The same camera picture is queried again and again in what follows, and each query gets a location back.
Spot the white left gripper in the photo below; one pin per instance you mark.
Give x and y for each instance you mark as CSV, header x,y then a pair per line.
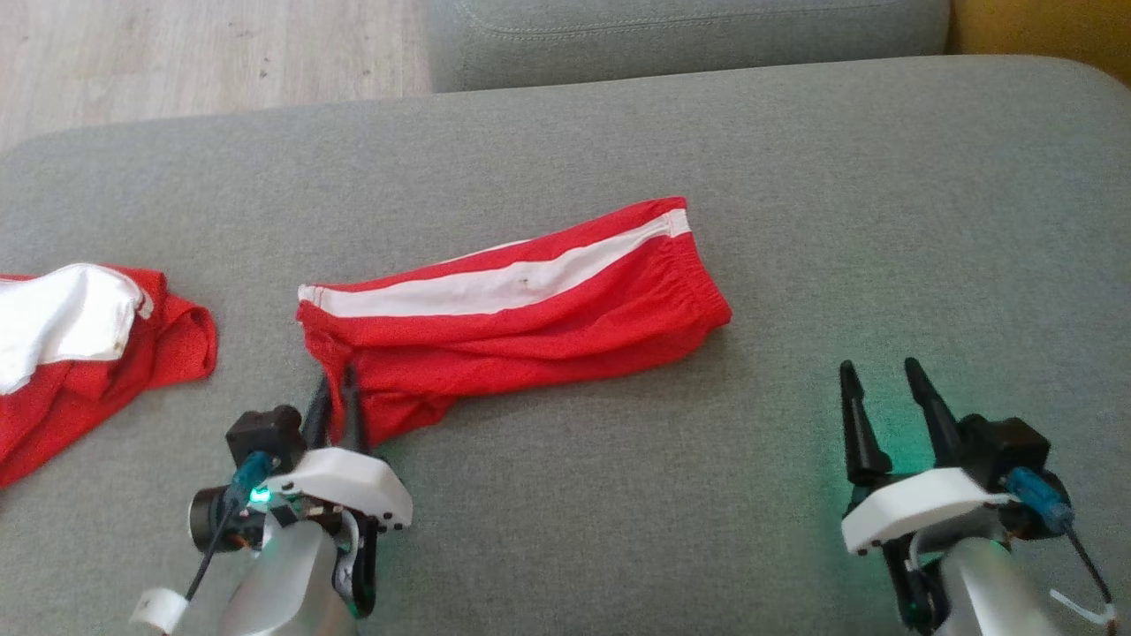
x,y
353,486

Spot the red shorts white side stripe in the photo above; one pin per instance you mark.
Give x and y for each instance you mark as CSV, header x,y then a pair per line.
x,y
530,336

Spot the grey sofa seat cushion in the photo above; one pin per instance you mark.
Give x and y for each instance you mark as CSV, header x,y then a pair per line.
x,y
689,35

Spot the large grey sofa chaise cushion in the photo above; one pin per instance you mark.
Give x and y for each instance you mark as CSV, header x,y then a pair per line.
x,y
795,221

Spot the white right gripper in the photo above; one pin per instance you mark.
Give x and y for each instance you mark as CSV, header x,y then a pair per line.
x,y
919,508

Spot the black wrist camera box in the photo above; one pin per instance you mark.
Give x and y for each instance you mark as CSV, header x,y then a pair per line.
x,y
261,433
1007,446

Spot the white zip tie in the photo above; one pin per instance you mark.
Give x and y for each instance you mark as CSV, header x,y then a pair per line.
x,y
1091,611

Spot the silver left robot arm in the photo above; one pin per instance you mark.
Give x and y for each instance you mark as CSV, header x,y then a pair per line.
x,y
292,583

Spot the large yellow sofa backrest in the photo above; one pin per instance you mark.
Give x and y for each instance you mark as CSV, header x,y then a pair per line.
x,y
1043,26

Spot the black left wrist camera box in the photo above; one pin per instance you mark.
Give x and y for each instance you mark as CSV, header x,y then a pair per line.
x,y
261,433

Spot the red basketball jersey white trim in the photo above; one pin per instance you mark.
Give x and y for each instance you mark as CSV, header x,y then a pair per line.
x,y
168,353

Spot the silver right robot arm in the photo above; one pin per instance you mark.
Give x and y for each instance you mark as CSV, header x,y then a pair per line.
x,y
990,592

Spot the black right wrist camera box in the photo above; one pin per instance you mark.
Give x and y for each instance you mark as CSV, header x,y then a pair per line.
x,y
1007,446

